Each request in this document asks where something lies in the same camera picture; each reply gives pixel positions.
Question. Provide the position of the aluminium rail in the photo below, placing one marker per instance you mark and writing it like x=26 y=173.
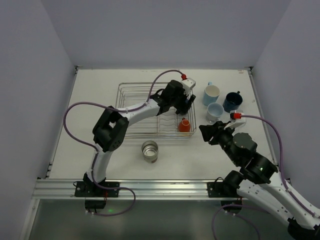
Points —
x=65 y=189

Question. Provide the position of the pale blue small cup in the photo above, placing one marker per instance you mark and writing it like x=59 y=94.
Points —
x=214 y=112

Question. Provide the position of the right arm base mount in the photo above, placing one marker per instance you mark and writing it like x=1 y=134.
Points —
x=220 y=188

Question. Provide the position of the black control box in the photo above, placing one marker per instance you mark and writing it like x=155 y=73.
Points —
x=233 y=206
x=94 y=206

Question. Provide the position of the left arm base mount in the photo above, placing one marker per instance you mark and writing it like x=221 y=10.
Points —
x=100 y=188

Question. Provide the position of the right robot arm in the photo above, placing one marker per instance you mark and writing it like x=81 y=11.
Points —
x=260 y=181

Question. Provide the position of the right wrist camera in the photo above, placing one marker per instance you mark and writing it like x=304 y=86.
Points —
x=236 y=121

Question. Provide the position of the light blue mug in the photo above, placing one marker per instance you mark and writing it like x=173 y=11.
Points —
x=211 y=94

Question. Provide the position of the large dark blue mug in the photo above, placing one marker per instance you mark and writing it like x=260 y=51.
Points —
x=232 y=101

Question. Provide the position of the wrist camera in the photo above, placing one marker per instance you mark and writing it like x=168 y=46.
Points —
x=236 y=121
x=187 y=84

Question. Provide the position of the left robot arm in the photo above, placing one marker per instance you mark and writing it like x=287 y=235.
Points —
x=110 y=130

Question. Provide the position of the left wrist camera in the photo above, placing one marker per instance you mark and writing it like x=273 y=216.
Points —
x=187 y=84

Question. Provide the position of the wire dish rack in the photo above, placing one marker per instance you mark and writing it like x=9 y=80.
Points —
x=162 y=126

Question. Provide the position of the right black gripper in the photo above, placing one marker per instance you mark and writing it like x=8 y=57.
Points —
x=215 y=133

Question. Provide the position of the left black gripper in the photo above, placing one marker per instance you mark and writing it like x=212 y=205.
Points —
x=185 y=104

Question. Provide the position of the left black control box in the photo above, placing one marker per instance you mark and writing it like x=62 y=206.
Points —
x=94 y=206

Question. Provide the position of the right black control box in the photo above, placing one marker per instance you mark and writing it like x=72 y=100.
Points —
x=233 y=206

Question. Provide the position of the clear glass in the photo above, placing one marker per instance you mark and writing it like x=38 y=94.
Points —
x=237 y=111

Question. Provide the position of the orange small cup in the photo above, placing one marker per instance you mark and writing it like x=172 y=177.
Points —
x=184 y=126

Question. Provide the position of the beige brown cup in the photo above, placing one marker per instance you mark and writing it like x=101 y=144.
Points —
x=150 y=150

